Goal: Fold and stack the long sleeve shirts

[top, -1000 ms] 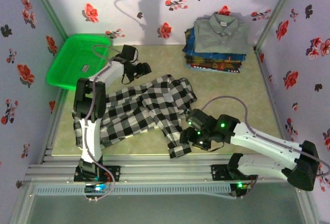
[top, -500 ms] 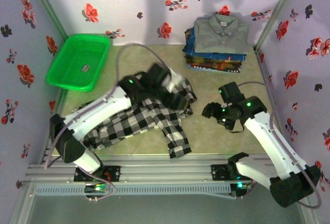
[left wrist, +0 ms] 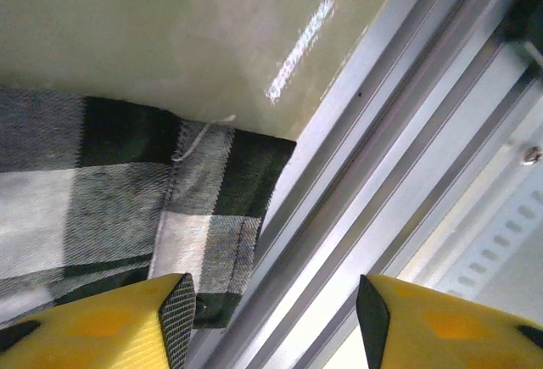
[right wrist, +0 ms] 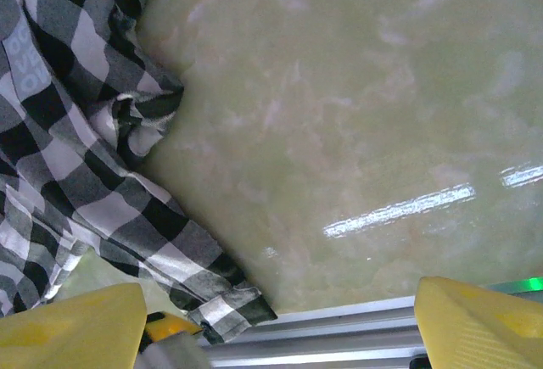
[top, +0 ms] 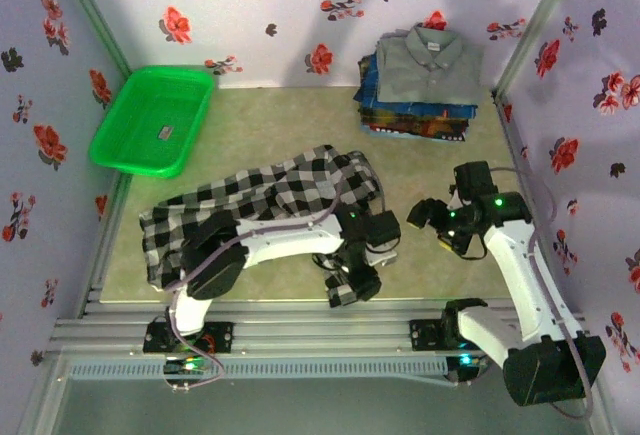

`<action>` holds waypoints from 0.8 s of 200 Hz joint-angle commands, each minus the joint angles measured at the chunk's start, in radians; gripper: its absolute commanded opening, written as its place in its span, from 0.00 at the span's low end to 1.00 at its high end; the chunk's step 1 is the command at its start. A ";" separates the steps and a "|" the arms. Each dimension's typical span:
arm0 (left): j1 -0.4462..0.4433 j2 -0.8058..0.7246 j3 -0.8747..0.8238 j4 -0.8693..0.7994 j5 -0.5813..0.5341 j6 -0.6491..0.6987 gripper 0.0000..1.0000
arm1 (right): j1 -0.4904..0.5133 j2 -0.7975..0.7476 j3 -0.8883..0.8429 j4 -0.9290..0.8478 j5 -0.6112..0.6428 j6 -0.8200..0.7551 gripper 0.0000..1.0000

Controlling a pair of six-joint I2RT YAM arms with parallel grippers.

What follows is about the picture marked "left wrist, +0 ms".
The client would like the grey slotted cable duct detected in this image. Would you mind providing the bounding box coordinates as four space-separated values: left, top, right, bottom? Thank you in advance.
423 182 543 302

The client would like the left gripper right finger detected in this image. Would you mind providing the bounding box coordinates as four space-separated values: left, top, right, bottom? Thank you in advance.
355 274 543 369

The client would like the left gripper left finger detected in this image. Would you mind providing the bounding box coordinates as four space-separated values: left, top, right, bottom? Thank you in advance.
0 273 197 369

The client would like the black white checkered shirt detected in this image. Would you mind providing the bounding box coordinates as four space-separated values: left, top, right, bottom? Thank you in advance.
0 84 297 332

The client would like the aluminium rail frame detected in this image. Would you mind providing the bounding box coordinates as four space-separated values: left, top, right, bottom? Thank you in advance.
186 0 543 369

